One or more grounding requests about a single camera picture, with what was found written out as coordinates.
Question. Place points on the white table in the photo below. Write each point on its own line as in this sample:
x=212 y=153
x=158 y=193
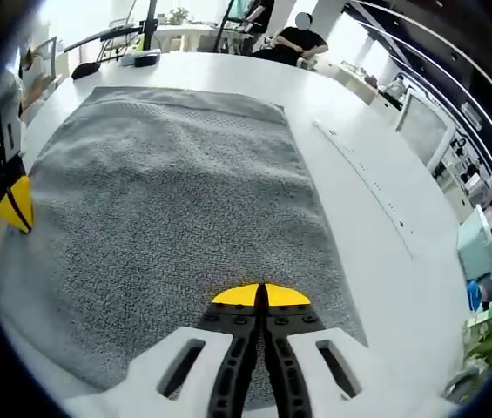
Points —
x=250 y=74

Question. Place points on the small background potted plant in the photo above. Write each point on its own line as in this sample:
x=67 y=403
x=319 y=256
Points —
x=179 y=15

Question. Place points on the mint green storage box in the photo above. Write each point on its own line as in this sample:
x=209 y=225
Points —
x=474 y=248

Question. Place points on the black pouch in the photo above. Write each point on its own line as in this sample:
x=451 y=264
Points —
x=85 y=70

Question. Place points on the grey towel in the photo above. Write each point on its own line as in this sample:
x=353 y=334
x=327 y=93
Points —
x=163 y=196

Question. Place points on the grey plant pot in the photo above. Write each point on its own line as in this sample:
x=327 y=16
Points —
x=463 y=385

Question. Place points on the green white carton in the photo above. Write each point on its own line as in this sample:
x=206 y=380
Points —
x=480 y=326

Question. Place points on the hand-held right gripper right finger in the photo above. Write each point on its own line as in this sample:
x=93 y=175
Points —
x=315 y=379

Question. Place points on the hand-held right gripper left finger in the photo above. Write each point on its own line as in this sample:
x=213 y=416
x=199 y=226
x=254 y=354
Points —
x=176 y=370

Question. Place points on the white framed screen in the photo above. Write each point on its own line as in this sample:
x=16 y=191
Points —
x=424 y=126

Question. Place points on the black monitor stand pole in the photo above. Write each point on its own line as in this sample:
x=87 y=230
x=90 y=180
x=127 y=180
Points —
x=150 y=22

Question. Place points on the white blue device with black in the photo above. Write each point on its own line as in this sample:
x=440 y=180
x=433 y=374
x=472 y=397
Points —
x=141 y=58

